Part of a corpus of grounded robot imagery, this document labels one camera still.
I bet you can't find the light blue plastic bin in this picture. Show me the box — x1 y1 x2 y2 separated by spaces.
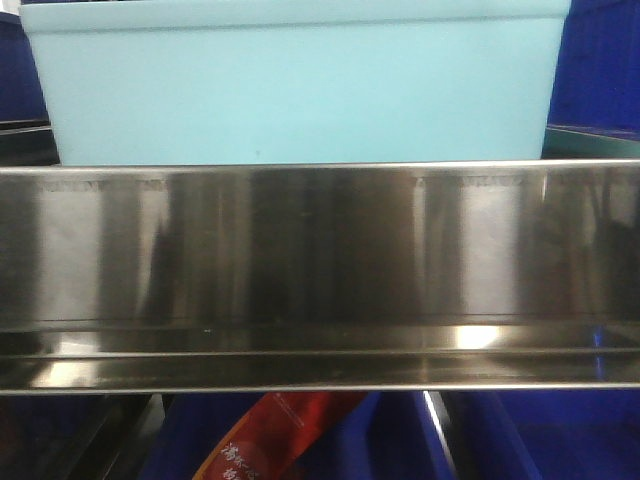
20 1 570 166

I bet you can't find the dark blue bin lower middle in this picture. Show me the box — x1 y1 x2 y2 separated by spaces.
138 392 454 479

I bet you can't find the dark blue bin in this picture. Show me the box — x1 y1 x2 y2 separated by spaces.
138 392 454 479
453 390 639 479
548 1 639 132
0 10 50 125

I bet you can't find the dark blue bin lower right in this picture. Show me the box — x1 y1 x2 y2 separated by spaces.
453 390 639 479

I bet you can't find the dark blue bin upper right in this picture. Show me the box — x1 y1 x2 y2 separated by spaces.
548 1 639 132

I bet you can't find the dark blue bin upper left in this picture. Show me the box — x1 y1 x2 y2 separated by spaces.
0 10 50 125

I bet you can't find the red snack package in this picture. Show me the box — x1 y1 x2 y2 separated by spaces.
193 391 367 479

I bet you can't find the stainless steel shelf rail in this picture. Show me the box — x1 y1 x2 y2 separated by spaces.
1 160 639 394

